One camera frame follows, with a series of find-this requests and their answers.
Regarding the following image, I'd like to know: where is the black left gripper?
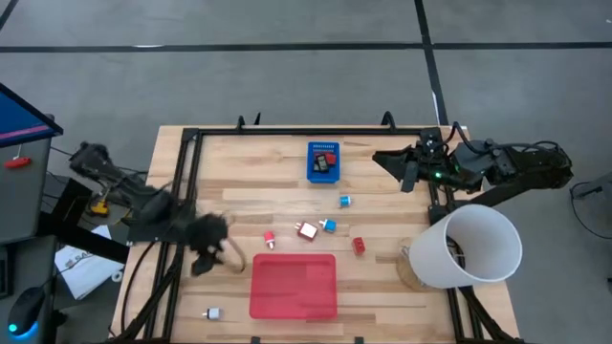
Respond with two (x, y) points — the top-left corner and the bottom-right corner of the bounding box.
(186, 213), (230, 277)

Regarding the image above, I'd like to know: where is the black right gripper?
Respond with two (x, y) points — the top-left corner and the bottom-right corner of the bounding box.
(372, 142), (463, 193)

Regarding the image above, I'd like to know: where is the red translucent plastic tray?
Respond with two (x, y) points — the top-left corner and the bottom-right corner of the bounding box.
(248, 252), (339, 321)

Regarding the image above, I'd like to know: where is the blue plastic basket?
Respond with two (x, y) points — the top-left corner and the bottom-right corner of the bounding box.
(306, 140), (341, 184)

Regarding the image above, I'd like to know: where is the red square charger with prongs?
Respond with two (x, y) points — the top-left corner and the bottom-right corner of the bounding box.
(295, 220), (319, 242)

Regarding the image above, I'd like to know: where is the small yellow tool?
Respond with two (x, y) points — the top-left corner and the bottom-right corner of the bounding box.
(88, 198), (111, 218)

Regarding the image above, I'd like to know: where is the black desk leg bar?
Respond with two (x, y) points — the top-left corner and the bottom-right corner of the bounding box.
(37, 212), (130, 264)

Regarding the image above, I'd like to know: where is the white printed paper sheet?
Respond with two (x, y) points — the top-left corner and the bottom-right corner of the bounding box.
(53, 224), (126, 301)

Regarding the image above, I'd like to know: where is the black equipment box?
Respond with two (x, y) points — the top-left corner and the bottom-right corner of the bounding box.
(41, 172), (95, 229)

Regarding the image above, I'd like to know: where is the black computer mouse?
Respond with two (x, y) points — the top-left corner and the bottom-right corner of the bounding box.
(7, 285), (48, 339)

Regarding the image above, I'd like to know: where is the grey metal cabinet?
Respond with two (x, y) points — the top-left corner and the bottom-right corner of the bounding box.
(0, 136), (55, 246)

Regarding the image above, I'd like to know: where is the large flat screen monitor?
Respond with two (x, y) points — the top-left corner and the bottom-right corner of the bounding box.
(0, 81), (65, 149)

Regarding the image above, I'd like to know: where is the thick black cable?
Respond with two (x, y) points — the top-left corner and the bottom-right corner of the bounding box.
(119, 240), (162, 335)

